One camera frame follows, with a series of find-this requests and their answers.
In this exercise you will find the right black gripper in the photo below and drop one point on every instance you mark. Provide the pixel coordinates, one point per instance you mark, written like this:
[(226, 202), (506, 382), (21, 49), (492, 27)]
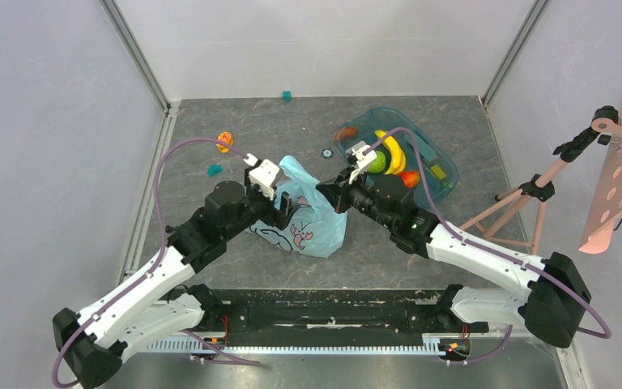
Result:
[(337, 190)]

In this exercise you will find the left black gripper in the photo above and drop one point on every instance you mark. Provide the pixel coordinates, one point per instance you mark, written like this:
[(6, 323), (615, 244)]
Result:
[(276, 216)]

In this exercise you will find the light blue plastic bag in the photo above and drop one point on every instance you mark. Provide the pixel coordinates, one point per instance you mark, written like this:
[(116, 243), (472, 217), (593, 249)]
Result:
[(315, 229)]

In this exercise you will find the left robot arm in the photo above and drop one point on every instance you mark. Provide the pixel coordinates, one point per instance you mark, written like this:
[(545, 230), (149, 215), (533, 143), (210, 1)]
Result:
[(97, 340)]

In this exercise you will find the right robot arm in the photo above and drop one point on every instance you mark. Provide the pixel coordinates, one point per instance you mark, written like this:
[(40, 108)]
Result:
[(547, 296)]

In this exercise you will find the green fake fruit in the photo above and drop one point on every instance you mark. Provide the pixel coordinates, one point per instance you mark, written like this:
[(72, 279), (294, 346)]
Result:
[(379, 163)]

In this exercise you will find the yellow fake banana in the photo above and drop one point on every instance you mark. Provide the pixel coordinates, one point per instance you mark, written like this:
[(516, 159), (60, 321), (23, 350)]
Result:
[(396, 160)]

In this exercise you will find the red fake mango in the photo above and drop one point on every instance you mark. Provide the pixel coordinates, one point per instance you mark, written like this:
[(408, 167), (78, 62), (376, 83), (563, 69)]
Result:
[(410, 179)]

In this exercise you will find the orange curved toy piece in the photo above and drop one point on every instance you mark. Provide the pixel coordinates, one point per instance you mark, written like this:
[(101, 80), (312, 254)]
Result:
[(347, 132)]

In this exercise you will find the teal plastic bin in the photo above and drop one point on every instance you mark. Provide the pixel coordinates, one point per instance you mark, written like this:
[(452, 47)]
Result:
[(385, 119)]

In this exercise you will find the small teal piece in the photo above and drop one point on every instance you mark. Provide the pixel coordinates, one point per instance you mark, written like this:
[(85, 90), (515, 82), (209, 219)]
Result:
[(213, 170)]

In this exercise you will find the yellow orange toy block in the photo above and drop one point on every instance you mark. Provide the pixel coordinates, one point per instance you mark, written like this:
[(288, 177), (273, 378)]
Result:
[(225, 140)]

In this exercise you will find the teal rectangular block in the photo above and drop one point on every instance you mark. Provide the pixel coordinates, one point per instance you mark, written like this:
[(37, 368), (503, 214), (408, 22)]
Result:
[(428, 154)]

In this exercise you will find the yellow small block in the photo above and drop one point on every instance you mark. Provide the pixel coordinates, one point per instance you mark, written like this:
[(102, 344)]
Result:
[(438, 172)]

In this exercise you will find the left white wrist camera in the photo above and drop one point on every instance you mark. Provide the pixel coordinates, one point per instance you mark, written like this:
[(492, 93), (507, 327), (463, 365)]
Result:
[(263, 174)]

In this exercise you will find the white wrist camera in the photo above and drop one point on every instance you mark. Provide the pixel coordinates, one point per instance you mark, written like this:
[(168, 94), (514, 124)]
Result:
[(360, 156), (263, 174)]

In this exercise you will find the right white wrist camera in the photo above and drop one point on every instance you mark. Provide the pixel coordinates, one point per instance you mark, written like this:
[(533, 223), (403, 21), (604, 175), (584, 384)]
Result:
[(360, 156)]

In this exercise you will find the white cable tray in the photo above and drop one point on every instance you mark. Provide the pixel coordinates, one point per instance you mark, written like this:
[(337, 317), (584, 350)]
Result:
[(428, 346)]

